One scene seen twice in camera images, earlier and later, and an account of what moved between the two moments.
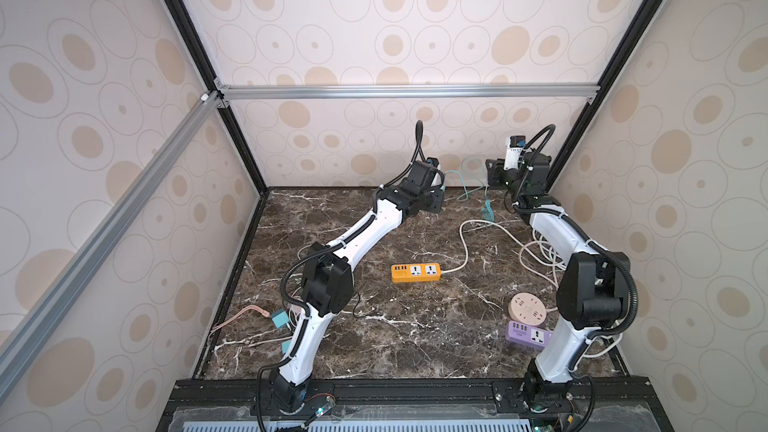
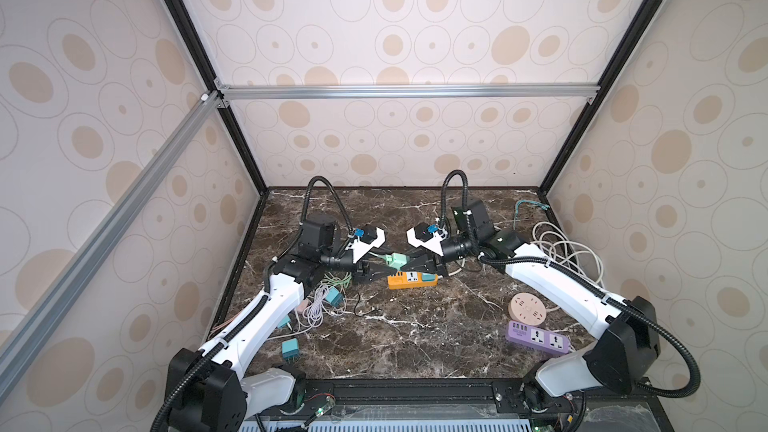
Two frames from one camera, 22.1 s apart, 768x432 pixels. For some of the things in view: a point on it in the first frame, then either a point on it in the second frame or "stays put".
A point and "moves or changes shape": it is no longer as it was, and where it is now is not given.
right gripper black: [498, 172] -> [429, 263]
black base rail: [591, 391] stays put
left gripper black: [437, 201] -> [363, 273]
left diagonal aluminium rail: [84, 257] stays put
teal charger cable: [487, 209] moves or changes shape
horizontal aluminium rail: [274, 92] stays put
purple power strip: [530, 335] stays put
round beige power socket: [527, 308] stays put
